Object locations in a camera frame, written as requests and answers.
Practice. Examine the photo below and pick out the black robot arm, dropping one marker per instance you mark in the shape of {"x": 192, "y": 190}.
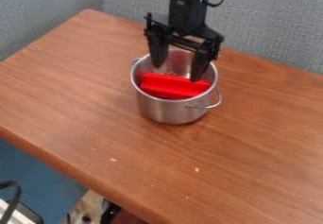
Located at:
{"x": 187, "y": 32}

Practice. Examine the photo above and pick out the red block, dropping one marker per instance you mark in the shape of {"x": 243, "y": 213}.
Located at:
{"x": 172, "y": 87}

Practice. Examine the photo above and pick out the metal pot with handles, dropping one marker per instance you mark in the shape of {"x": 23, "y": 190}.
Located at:
{"x": 179, "y": 111}

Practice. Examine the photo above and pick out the black chair frame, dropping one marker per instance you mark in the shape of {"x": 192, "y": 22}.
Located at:
{"x": 13, "y": 211}

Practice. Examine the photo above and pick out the black object under table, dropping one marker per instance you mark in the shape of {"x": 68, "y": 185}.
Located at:
{"x": 109, "y": 213}

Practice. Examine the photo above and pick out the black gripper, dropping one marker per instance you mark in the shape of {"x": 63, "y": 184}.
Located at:
{"x": 184, "y": 29}

